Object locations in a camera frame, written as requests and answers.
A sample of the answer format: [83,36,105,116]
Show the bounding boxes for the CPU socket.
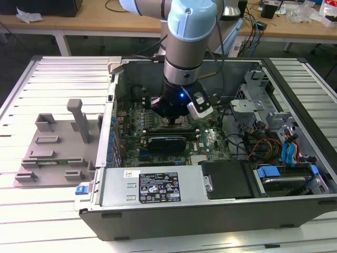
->
[157,113,191,130]

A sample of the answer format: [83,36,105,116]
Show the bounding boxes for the black RAM slot row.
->
[143,127,199,141]
[142,95,154,110]

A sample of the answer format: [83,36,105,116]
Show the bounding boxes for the black cylindrical component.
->
[131,84,145,102]

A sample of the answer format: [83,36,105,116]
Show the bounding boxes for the black graphics card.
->
[145,135,188,154]

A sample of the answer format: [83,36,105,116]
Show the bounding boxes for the green motherboard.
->
[112,98,234,169]

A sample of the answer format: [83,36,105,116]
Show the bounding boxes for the silver chipset heat sink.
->
[190,154,209,166]

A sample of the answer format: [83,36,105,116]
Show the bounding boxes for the silver metal drive cage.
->
[228,69,294,138]

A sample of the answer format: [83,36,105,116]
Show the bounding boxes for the white labelled box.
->
[230,41,243,57]

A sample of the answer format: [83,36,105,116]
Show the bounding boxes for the black plastic drive cover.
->
[197,159,255,200]

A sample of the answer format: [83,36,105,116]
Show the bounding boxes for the silver power supply unit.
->
[91,164,213,209]

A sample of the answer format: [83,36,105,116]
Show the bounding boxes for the grey parts rack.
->
[13,98,105,189]

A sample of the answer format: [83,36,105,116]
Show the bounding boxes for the black open PC case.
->
[73,56,337,242]

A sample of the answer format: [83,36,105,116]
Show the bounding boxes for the green RAM stick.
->
[36,157,83,167]

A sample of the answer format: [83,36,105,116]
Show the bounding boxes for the blue case latch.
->
[74,185,90,196]

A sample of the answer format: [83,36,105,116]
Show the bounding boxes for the small black container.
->
[261,2,277,20]

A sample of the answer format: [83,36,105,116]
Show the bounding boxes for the hard disk in blue carrier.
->
[253,163,321,198]

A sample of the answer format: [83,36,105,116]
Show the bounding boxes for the clear plastic bags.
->
[288,4,321,24]

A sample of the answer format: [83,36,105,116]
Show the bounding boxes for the large black box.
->
[0,0,84,18]

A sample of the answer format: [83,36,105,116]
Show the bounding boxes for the white crumpled plastic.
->
[15,6,45,25]

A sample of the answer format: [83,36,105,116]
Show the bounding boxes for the red white bag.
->
[318,0,337,27]

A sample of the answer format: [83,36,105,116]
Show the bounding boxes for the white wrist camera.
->
[181,85,214,120]

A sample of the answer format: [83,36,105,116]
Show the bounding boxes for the black cable brass connector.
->
[197,26,227,90]

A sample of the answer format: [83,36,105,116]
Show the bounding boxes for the grey case release handle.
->
[107,56,124,77]

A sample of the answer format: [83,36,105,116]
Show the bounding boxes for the blue network cable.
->
[247,12,261,58]

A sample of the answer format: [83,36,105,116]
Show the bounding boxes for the multicolour power wire bundle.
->
[243,120,284,162]

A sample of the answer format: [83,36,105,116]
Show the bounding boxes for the wooden desk white frame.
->
[0,0,337,57]

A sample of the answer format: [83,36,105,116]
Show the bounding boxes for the blue data wire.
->
[281,133,299,169]

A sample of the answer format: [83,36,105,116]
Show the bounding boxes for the orange data wire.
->
[294,142,302,164]

